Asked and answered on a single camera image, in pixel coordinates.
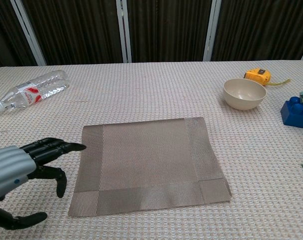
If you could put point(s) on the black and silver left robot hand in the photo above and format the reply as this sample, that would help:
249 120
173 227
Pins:
9 167

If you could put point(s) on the brown woven placemat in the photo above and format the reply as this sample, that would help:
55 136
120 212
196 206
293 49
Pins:
149 162

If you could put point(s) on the light brown bowl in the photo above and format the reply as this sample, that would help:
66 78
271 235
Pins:
244 96

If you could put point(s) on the clear plastic water bottle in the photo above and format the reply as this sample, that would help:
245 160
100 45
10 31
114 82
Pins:
29 92

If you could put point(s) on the dark brown curtain panel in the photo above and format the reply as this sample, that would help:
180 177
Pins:
4 32
76 30
261 30
166 30

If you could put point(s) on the beige woven tablecloth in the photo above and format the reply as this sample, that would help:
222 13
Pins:
154 87

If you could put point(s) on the yellow tape measure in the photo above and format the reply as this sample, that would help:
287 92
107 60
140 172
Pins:
256 75

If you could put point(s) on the blue toy brick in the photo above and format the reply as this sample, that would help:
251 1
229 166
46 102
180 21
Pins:
295 117

